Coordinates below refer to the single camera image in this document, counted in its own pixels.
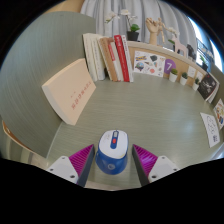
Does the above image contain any wooden hand model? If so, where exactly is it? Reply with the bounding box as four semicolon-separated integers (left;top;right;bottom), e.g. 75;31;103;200
145;17;160;46

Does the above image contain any black cover book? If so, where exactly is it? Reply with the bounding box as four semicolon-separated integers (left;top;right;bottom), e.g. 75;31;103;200
197;72;219;101

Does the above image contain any pink horse figure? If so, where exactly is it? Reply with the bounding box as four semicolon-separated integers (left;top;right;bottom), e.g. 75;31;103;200
171;33;189;58

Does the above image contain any white book behind black book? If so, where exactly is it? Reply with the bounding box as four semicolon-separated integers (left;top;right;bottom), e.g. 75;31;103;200
206;81;221;104

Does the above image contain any grey curtain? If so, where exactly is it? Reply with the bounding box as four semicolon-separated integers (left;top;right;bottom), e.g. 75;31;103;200
79;0;198;51

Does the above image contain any dark-framed window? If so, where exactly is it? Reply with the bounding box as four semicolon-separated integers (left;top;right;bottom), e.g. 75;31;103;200
188;16;223;73

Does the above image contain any small plant in white pot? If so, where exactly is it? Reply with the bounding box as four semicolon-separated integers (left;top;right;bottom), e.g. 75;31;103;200
180;71;189;86
192;77;201;92
168;68;179;83

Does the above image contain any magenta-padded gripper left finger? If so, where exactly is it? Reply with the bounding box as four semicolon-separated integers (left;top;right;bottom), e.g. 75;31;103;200
45;143;96;188

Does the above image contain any white upright book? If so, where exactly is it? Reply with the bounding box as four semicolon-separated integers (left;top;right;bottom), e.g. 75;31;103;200
82;32;108;83

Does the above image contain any white mouse pad with drawing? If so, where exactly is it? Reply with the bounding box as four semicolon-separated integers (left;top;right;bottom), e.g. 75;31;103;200
199;112;221;149

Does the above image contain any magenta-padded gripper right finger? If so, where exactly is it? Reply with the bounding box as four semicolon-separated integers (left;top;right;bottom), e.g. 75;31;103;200
131;143;181;187

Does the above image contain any round purple number sign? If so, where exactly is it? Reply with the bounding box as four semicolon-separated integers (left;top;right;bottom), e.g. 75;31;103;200
163;58;177;75

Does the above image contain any beige book with red text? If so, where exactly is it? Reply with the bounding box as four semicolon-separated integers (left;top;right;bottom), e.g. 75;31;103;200
41;58;97;126

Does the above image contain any tan upright book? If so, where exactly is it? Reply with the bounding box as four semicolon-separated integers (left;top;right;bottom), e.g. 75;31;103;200
97;36;123;83

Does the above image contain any blue and white computer mouse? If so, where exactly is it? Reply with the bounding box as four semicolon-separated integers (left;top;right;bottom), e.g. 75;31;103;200
95;129;130;176

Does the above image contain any green desk partition panel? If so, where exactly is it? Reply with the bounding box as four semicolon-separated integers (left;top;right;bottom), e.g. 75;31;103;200
209;63;224;108
0;11;98;159

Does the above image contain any black horse figure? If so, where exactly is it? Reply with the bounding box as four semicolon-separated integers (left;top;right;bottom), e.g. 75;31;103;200
186;43;198;62

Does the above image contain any white wall socket plate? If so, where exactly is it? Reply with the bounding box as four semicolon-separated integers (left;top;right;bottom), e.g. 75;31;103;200
195;70;204;83
186;65;198;79

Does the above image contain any white card with stickers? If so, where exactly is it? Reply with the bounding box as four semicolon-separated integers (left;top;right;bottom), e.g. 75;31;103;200
133;50;167;78

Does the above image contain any wooden mannequin figure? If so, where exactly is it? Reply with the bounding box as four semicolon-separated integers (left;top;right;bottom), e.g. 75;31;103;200
156;17;167;46

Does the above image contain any colourful illustrated card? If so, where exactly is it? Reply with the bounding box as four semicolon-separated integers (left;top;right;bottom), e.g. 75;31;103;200
213;98;224;130

